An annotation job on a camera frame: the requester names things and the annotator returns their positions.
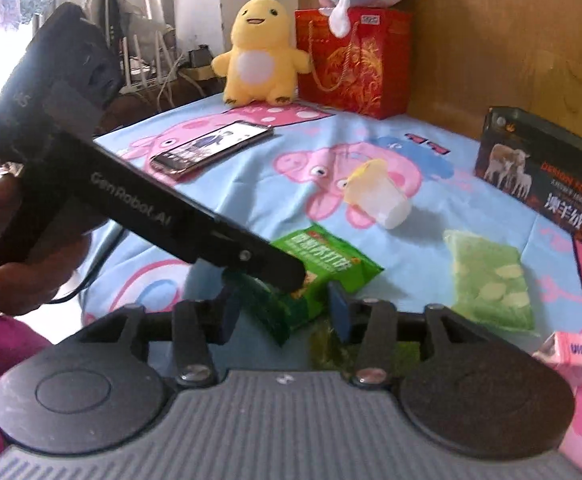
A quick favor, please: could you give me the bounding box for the green cracker packet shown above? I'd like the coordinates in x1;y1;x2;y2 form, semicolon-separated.
223;223;383;346

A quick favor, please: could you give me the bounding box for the light green snack packet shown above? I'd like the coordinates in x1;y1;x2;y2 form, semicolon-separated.
444;230;535;333

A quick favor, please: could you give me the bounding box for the pink snack packet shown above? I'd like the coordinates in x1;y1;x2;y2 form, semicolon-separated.
533;332;582;386

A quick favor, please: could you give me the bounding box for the person left hand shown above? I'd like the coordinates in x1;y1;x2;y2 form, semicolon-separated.
0;169;92;316

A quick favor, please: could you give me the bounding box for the cartoon pig blue tablecloth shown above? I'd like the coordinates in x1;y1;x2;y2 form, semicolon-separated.
101;98;582;351

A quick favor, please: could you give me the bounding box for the smartphone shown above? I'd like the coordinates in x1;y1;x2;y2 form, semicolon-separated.
150;120;274;180

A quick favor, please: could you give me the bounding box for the yellow jelly cup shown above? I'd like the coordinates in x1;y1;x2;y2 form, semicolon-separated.
344;159;411;230

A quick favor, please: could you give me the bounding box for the yellow plush duck toy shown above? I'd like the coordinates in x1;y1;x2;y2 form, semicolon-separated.
211;0;312;106

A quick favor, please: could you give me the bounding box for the black sheep print box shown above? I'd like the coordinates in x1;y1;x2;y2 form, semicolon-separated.
474;106;582;243

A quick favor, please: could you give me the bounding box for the red gift bag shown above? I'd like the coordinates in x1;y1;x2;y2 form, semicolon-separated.
295;8;413;119

